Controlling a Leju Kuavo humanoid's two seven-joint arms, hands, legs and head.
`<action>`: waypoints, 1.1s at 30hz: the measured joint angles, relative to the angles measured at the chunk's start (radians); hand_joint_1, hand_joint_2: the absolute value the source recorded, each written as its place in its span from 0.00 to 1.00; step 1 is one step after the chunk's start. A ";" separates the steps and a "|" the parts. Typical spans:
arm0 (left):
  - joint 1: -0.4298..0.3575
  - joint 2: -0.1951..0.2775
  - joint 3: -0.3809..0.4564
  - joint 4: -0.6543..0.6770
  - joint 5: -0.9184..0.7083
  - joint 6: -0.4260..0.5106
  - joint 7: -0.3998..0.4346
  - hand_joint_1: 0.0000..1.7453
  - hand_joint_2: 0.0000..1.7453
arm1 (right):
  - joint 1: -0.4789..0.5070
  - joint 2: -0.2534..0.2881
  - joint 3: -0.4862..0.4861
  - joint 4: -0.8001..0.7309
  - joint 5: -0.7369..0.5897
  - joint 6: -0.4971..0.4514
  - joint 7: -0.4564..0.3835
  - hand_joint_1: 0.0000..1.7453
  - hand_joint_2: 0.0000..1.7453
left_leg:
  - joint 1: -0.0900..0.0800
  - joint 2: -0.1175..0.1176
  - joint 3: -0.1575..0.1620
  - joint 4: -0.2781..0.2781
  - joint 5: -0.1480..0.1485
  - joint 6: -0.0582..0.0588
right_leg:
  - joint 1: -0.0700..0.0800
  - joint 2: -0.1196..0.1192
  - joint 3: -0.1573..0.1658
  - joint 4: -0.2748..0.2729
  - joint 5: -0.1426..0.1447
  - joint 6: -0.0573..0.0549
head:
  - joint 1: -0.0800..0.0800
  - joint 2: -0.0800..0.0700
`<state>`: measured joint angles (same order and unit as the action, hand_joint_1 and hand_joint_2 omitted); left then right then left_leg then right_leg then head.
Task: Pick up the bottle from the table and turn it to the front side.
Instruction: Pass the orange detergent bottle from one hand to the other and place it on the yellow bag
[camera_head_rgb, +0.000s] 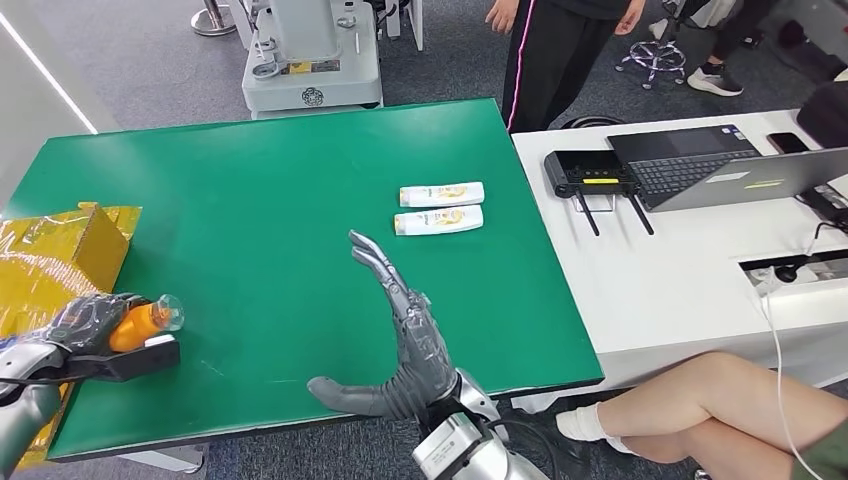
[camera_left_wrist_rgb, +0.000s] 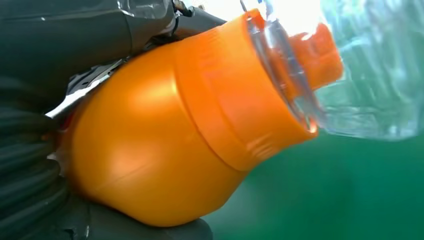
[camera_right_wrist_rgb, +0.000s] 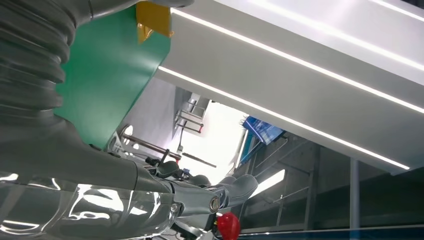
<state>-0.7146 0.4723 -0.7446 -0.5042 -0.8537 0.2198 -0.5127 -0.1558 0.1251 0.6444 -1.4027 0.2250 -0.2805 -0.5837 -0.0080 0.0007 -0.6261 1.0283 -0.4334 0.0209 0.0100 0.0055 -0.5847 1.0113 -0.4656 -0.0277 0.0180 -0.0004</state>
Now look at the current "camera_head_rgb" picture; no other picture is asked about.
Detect chrome stanchion base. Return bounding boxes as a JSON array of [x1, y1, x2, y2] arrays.
[[190, 0, 238, 38]]

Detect yellow cardboard box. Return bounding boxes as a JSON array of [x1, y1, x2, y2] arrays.
[[0, 201, 142, 472]]

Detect black router with antennas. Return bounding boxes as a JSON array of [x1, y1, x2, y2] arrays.
[[543, 149, 656, 238]]

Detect white panel frame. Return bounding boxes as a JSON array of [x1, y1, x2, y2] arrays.
[[387, 0, 425, 52]]

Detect white cable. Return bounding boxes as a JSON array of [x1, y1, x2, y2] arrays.
[[758, 271, 823, 480]]

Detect black cable coil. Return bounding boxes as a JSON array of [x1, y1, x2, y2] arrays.
[[563, 115, 624, 130]]

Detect black bag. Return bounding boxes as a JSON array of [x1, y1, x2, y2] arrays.
[[796, 80, 848, 149]]

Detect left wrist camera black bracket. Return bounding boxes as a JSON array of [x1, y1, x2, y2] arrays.
[[62, 334, 181, 384]]

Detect person's left hand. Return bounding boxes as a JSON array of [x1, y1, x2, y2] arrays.
[[614, 0, 648, 37]]

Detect person's right hand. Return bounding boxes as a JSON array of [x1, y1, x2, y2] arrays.
[[484, 0, 519, 36]]

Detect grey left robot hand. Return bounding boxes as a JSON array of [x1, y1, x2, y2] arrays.
[[42, 293, 151, 356]]

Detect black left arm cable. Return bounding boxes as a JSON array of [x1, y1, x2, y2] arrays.
[[0, 374, 89, 390]]

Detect black smartphone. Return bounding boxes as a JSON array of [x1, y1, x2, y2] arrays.
[[768, 132, 813, 156]]

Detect grey laptop with black keyboard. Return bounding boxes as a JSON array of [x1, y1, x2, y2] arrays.
[[606, 123, 848, 213]]

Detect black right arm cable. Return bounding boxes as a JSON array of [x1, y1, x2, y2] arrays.
[[486, 418, 566, 480]]

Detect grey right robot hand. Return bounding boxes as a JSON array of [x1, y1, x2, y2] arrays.
[[306, 229, 460, 421]]

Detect black power adapter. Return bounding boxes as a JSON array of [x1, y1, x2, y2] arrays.
[[798, 185, 848, 230]]

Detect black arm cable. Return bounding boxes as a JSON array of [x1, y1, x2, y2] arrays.
[[0, 374, 89, 390], [486, 418, 566, 480]]

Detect white shampoo bottle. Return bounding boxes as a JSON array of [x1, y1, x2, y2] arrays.
[[399, 181, 486, 209], [394, 204, 485, 237]]

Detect chrome stool base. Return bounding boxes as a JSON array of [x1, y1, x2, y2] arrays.
[[616, 39, 689, 91]]

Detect orange bottle with clear cap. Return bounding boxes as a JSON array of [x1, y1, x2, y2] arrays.
[[107, 294, 186, 354]]

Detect person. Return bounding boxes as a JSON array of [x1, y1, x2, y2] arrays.
[[649, 0, 776, 99], [484, 0, 647, 135], [555, 351, 848, 480]]

